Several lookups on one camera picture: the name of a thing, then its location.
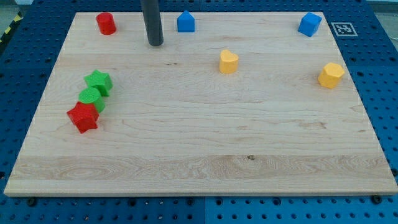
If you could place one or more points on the light wooden board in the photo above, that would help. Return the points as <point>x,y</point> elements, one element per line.
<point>174,125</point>

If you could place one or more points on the yellow heart block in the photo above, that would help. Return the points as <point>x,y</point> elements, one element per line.
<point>228,62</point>

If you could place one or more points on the blue house-shaped block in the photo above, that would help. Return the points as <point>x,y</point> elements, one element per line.
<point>185,22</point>

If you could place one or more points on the green star block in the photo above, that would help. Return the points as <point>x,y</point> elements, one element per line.
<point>101,81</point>

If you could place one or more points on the green cylinder block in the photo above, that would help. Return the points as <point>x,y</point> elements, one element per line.
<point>92,95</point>

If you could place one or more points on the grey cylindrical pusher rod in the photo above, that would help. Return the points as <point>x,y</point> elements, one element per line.
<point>152,21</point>

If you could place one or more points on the red star block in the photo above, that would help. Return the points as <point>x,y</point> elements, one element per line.
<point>84,116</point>

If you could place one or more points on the red cylinder block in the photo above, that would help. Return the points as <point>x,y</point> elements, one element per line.
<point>106,24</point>

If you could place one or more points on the yellow hexagon block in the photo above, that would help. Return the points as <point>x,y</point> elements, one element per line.
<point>331,75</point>

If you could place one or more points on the blue cube block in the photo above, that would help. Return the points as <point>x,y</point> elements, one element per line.
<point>309,24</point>

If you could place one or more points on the white fiducial marker tag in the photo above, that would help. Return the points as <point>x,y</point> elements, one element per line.
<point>344,29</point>

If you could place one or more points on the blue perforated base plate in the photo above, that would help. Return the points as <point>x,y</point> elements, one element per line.
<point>33,49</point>

